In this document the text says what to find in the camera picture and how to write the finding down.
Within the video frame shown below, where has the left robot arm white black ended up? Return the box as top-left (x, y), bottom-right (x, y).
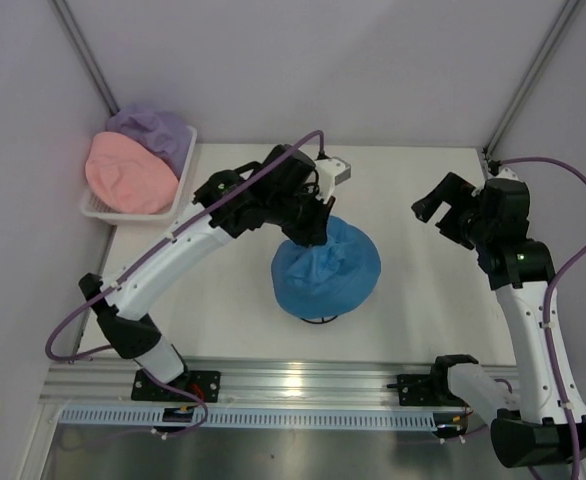
top-left (79, 145), bottom-right (351, 401)

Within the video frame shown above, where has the left aluminium corner post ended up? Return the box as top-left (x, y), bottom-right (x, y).
top-left (48, 0), bottom-right (119, 116)

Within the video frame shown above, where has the aluminium corner post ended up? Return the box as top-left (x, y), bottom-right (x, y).
top-left (48, 0), bottom-right (119, 116)
top-left (481, 0), bottom-right (586, 159)

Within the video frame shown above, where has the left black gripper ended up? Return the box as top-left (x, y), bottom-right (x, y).
top-left (267, 182), bottom-right (336, 249)

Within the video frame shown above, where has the black wire hat stand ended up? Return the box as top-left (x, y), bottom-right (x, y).
top-left (300, 315), bottom-right (339, 325)

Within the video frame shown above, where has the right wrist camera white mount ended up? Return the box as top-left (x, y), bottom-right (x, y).
top-left (487, 160), bottom-right (519, 181)

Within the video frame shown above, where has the white slotted cable duct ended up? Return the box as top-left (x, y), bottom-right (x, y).
top-left (59, 405), bottom-right (437, 432)

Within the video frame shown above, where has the right aluminium corner post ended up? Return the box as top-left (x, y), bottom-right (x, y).
top-left (481, 0), bottom-right (586, 159)

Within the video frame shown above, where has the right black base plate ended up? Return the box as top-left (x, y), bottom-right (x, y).
top-left (386, 373), bottom-right (457, 407)

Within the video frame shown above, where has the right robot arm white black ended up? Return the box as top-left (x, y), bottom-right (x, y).
top-left (412, 172), bottom-right (586, 468)

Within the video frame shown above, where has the blue bucket hat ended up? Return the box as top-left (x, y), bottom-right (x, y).
top-left (271, 216), bottom-right (381, 320)

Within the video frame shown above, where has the white plastic basket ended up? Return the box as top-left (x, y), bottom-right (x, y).
top-left (79, 125), bottom-right (198, 226)

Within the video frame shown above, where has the aluminium rail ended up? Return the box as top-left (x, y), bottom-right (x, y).
top-left (39, 357), bottom-right (430, 410)

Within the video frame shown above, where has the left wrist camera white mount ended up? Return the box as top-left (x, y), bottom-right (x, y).
top-left (316, 157), bottom-right (351, 204)

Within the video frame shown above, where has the purple bucket hat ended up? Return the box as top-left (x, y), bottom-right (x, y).
top-left (106, 103), bottom-right (195, 177)

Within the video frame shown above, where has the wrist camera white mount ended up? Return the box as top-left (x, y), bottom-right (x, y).
top-left (487, 160), bottom-right (519, 181)
top-left (316, 157), bottom-right (351, 204)

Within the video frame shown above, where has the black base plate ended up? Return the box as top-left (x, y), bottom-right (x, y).
top-left (386, 373), bottom-right (457, 407)
top-left (130, 370), bottom-right (222, 403)

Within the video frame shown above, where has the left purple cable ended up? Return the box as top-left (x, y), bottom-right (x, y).
top-left (45, 130), bottom-right (327, 436)

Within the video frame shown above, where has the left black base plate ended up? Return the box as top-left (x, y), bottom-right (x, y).
top-left (130, 370), bottom-right (222, 403)

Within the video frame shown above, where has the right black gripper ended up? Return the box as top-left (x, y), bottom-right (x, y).
top-left (411, 172), bottom-right (494, 250)

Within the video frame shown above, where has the pink bucket hat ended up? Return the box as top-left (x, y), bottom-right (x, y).
top-left (85, 132), bottom-right (179, 215)

